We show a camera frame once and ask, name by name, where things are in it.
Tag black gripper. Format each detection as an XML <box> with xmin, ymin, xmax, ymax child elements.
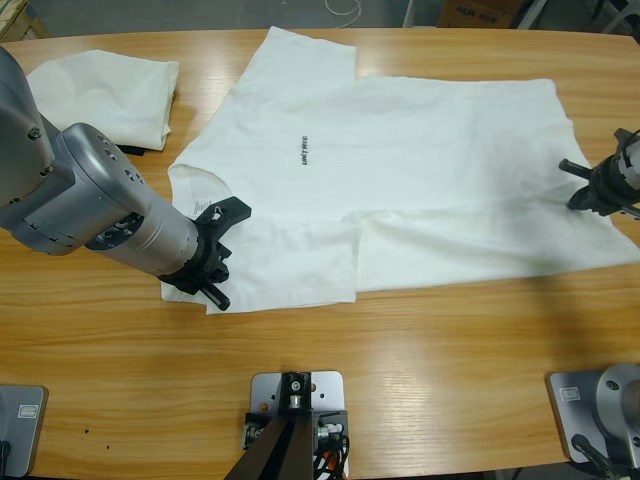
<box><xmin>558</xmin><ymin>153</ymin><xmax>640</xmax><ymax>219</ymax></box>
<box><xmin>159</xmin><ymin>230</ymin><xmax>234</xmax><ymax>312</ymax></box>

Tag white printed t-shirt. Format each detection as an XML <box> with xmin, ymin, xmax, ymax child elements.
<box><xmin>159</xmin><ymin>25</ymin><xmax>640</xmax><ymax>316</ymax></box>

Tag white garment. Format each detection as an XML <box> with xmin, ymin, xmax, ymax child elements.
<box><xmin>24</xmin><ymin>49</ymin><xmax>180</xmax><ymax>151</ymax></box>

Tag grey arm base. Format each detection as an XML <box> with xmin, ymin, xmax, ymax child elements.
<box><xmin>543</xmin><ymin>363</ymin><xmax>640</xmax><ymax>465</ymax></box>
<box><xmin>0</xmin><ymin>383</ymin><xmax>50</xmax><ymax>479</ymax></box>

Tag black clamp block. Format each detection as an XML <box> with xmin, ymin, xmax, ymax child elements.
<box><xmin>243</xmin><ymin>409</ymin><xmax>274</xmax><ymax>449</ymax></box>
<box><xmin>310</xmin><ymin>408</ymin><xmax>350</xmax><ymax>454</ymax></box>

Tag brown cardboard box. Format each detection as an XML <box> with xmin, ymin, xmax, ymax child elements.
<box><xmin>438</xmin><ymin>0</ymin><xmax>515</xmax><ymax>30</ymax></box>

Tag wooden crate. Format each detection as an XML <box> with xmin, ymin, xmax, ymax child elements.
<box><xmin>0</xmin><ymin>0</ymin><xmax>47</xmax><ymax>44</ymax></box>

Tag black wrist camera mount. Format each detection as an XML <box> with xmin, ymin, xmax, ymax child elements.
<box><xmin>613</xmin><ymin>128</ymin><xmax>640</xmax><ymax>152</ymax></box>
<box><xmin>192</xmin><ymin>196</ymin><xmax>253</xmax><ymax>237</ymax></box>

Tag white metal frame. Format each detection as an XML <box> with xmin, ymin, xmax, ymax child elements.
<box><xmin>514</xmin><ymin>0</ymin><xmax>551</xmax><ymax>31</ymax></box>

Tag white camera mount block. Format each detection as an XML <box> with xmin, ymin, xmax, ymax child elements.
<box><xmin>249</xmin><ymin>370</ymin><xmax>347</xmax><ymax>480</ymax></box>

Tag dark camera post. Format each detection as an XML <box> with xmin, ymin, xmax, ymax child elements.
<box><xmin>222</xmin><ymin>369</ymin><xmax>321</xmax><ymax>480</ymax></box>

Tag orange and black cables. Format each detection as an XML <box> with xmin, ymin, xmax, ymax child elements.
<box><xmin>312</xmin><ymin>434</ymin><xmax>354</xmax><ymax>480</ymax></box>

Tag white cable loop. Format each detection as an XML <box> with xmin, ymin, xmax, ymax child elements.
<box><xmin>323</xmin><ymin>0</ymin><xmax>362</xmax><ymax>24</ymax></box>

